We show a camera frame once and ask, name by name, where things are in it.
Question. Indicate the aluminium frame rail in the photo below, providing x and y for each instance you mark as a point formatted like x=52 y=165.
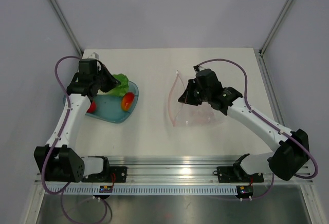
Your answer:
x=171 y=170

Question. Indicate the green lettuce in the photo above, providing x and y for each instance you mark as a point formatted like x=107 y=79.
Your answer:
x=121 y=90

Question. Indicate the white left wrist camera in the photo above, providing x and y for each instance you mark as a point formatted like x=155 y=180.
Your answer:
x=94 y=55

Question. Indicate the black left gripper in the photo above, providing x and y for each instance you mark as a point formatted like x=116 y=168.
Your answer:
x=112 y=81

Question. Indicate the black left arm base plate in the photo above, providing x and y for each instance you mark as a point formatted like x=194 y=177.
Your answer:
x=118 y=174

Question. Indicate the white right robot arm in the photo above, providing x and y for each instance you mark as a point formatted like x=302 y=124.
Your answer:
x=288 y=148

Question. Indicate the teal plastic container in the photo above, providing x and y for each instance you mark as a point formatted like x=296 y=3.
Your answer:
x=108 y=107

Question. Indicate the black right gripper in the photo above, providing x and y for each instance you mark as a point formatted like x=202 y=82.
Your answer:
x=187 y=97

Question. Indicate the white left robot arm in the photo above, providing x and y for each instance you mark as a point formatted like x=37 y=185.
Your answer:
x=58 y=160

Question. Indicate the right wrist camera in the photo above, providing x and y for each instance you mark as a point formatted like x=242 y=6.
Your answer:
x=198 y=68

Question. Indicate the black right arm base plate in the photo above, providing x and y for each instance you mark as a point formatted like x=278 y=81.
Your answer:
x=234 y=174

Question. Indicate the white slotted cable duct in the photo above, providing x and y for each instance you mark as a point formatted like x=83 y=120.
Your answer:
x=146 y=190

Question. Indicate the clear pink zip top bag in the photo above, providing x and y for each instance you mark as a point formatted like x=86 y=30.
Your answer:
x=184 y=115

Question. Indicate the red tomato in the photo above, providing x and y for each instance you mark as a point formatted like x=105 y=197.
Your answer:
x=92 y=107

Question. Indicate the aluminium corner post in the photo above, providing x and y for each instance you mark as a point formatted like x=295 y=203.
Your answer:
x=276 y=26
x=66 y=27

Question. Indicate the red orange mango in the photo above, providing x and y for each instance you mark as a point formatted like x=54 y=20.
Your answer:
x=127 y=101

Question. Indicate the right aluminium corner post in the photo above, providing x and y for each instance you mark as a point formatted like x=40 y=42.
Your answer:
x=276 y=26

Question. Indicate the left aluminium corner post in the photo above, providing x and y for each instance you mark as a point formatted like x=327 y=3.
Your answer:
x=66 y=27

